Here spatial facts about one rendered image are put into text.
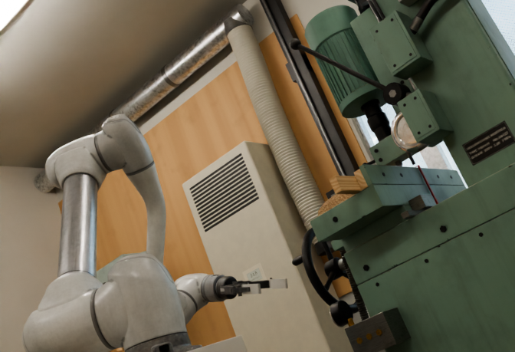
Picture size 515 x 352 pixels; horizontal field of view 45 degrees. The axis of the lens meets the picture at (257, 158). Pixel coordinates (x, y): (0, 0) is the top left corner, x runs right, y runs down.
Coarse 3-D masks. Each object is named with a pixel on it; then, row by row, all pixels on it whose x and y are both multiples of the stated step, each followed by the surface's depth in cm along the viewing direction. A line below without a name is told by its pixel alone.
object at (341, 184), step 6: (330, 180) 149; (336, 180) 148; (342, 180) 150; (348, 180) 152; (354, 180) 154; (336, 186) 148; (342, 186) 148; (348, 186) 150; (354, 186) 153; (336, 192) 148; (342, 192) 149; (348, 192) 152; (354, 192) 154
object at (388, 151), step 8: (376, 144) 183; (384, 144) 181; (392, 144) 180; (376, 152) 182; (384, 152) 181; (392, 152) 179; (400, 152) 178; (416, 152) 181; (376, 160) 183; (384, 160) 181; (392, 160) 180; (400, 160) 181
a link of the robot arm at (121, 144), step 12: (108, 120) 194; (120, 120) 194; (108, 132) 193; (120, 132) 193; (132, 132) 195; (96, 144) 194; (108, 144) 193; (120, 144) 194; (132, 144) 194; (144, 144) 197; (108, 156) 194; (120, 156) 194; (132, 156) 195; (144, 156) 197; (108, 168) 196; (120, 168) 198; (132, 168) 196
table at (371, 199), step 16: (368, 192) 153; (384, 192) 155; (400, 192) 161; (416, 192) 169; (448, 192) 186; (336, 208) 159; (352, 208) 156; (368, 208) 153; (384, 208) 153; (320, 224) 161; (336, 224) 158; (352, 224) 157; (368, 224) 165; (320, 240) 161; (336, 240) 183
